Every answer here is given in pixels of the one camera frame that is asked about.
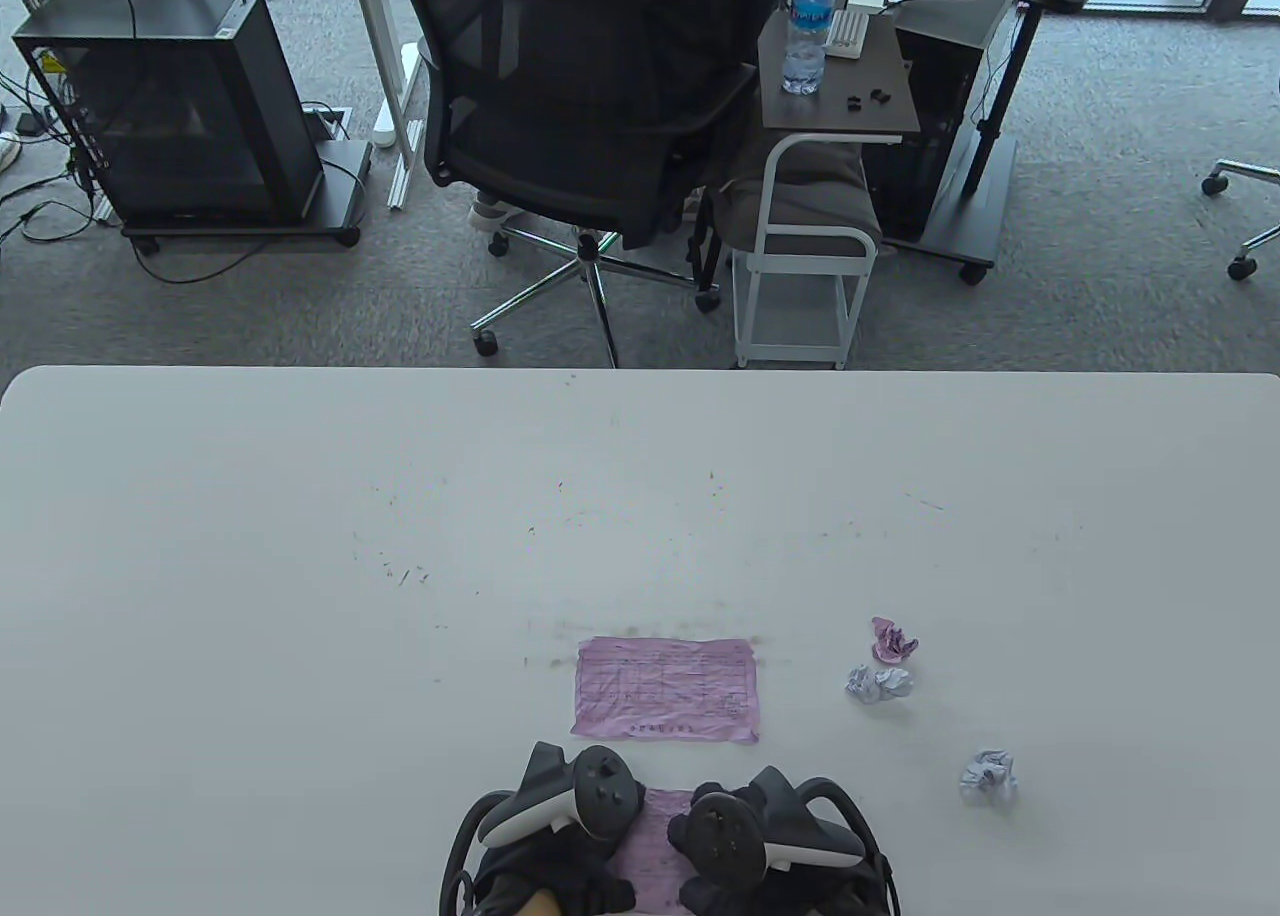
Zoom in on person's right hand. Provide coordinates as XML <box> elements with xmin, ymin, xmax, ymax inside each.
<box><xmin>668</xmin><ymin>766</ymin><xmax>886</xmax><ymax>916</ymax></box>

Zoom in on person's left hand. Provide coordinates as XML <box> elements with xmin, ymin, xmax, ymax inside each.
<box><xmin>475</xmin><ymin>824</ymin><xmax>638</xmax><ymax>916</ymax></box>

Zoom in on black and white controller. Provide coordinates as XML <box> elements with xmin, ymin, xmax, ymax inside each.
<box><xmin>668</xmin><ymin>766</ymin><xmax>901</xmax><ymax>916</ymax></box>
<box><xmin>440</xmin><ymin>741</ymin><xmax>646</xmax><ymax>916</ymax></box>

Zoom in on pink paper invoice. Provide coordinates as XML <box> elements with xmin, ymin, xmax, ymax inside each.
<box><xmin>870</xmin><ymin>616</ymin><xmax>919</xmax><ymax>665</ymax></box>
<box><xmin>605</xmin><ymin>786</ymin><xmax>701</xmax><ymax>916</ymax></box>
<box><xmin>572</xmin><ymin>636</ymin><xmax>761</xmax><ymax>745</ymax></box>

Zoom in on white paper invoice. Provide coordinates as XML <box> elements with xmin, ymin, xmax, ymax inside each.
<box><xmin>960</xmin><ymin>749</ymin><xmax>1019</xmax><ymax>805</ymax></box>
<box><xmin>845</xmin><ymin>664</ymin><xmax>914</xmax><ymax>705</ymax></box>

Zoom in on grey bag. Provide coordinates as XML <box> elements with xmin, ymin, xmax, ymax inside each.
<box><xmin>690</xmin><ymin>121</ymin><xmax>883</xmax><ymax>292</ymax></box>

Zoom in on black computer tower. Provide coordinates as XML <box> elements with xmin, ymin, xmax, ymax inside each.
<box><xmin>865</xmin><ymin>1</ymin><xmax>1011</xmax><ymax>242</ymax></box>

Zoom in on black mesh office chair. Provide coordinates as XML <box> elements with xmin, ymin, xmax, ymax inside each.
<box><xmin>388</xmin><ymin>0</ymin><xmax>761</xmax><ymax>369</ymax></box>
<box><xmin>1200</xmin><ymin>159</ymin><xmax>1280</xmax><ymax>282</ymax></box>

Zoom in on black wheeled platform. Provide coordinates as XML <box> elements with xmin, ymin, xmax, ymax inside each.
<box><xmin>120</xmin><ymin>139</ymin><xmax>373</xmax><ymax>255</ymax></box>

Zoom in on black standing desk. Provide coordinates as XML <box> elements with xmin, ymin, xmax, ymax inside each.
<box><xmin>880</xmin><ymin>0</ymin><xmax>1126</xmax><ymax>285</ymax></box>

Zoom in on white ribbed box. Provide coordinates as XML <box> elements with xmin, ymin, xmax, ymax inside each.
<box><xmin>825</xmin><ymin>8</ymin><xmax>871</xmax><ymax>60</ymax></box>

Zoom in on clear plastic water bottle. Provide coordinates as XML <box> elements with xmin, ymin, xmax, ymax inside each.
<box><xmin>782</xmin><ymin>0</ymin><xmax>836</xmax><ymax>95</ymax></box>

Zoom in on white desk leg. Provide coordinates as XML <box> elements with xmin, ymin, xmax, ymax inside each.
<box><xmin>348</xmin><ymin>0</ymin><xmax>426</xmax><ymax>212</ymax></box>

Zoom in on black computer case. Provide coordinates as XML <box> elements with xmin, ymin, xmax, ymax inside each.
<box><xmin>12</xmin><ymin>0</ymin><xmax>323</xmax><ymax>225</ymax></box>

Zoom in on brown side table white frame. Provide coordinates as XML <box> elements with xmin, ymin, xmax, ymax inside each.
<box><xmin>730</xmin><ymin>8</ymin><xmax>921</xmax><ymax>369</ymax></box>

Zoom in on black floor cables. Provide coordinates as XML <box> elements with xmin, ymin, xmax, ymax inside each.
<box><xmin>0</xmin><ymin>66</ymin><xmax>131</xmax><ymax>247</ymax></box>

